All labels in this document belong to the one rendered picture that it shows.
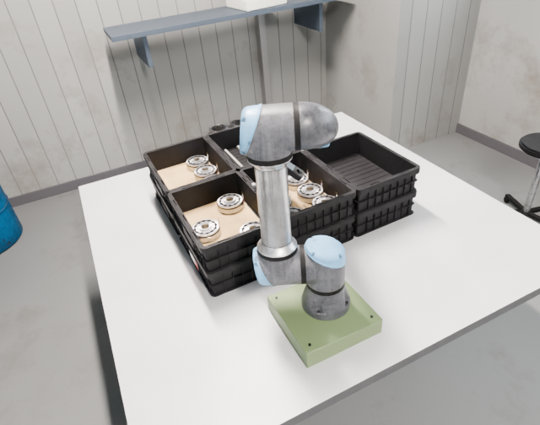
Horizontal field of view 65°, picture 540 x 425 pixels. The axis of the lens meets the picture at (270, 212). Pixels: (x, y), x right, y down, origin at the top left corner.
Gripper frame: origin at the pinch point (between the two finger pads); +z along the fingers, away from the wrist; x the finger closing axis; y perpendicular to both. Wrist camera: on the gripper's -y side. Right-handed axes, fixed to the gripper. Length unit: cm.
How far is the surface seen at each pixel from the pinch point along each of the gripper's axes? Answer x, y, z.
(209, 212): 11.6, 26.2, 3.4
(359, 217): 0.0, -30.4, 3.5
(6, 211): -36, 212, 69
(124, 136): -137, 181, 54
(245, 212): 8.7, 12.0, 2.7
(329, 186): -9.2, -16.9, -2.8
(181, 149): -23, 56, -3
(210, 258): 41.4, 11.3, -0.9
